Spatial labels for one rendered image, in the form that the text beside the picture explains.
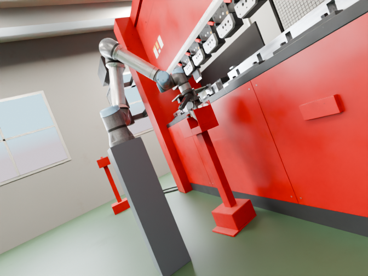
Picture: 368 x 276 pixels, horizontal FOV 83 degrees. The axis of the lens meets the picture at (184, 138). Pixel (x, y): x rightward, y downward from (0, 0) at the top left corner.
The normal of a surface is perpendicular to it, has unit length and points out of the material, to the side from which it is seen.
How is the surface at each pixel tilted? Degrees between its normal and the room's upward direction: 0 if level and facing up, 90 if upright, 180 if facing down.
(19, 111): 90
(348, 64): 90
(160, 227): 90
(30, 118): 90
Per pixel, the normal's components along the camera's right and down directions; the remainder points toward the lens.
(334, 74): -0.85, 0.36
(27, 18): 0.41, -0.15
